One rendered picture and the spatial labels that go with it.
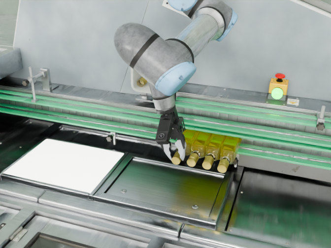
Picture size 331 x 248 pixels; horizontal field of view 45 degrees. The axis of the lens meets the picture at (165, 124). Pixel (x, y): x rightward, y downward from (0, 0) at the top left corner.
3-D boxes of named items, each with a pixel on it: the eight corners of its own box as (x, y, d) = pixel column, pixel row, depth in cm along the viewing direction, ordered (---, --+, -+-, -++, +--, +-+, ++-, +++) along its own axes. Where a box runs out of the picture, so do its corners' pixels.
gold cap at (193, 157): (189, 160, 153) (185, 166, 149) (190, 152, 151) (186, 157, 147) (198, 162, 152) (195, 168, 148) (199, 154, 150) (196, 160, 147)
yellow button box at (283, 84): (269, 92, 169) (267, 99, 163) (271, 76, 166) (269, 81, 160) (286, 94, 167) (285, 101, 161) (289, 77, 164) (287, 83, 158)
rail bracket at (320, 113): (314, 114, 154) (314, 130, 143) (317, 97, 151) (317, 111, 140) (325, 116, 153) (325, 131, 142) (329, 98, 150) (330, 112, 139)
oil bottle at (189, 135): (189, 132, 175) (174, 156, 157) (189, 121, 173) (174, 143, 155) (201, 134, 174) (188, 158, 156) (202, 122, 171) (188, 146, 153)
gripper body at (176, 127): (186, 130, 152) (179, 101, 147) (180, 140, 144) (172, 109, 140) (168, 132, 154) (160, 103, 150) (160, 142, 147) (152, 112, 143)
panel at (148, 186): (46, 141, 192) (-2, 179, 163) (45, 136, 190) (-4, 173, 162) (233, 177, 166) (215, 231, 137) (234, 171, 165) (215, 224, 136)
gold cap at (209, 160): (204, 163, 151) (201, 169, 147) (205, 154, 150) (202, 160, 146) (213, 164, 150) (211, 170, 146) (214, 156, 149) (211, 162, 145)
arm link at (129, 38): (94, 38, 105) (122, 54, 153) (126, 65, 105) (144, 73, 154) (122, 3, 104) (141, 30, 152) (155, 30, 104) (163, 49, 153)
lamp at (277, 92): (271, 96, 162) (270, 99, 160) (272, 86, 160) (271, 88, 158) (282, 98, 161) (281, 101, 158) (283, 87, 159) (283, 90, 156)
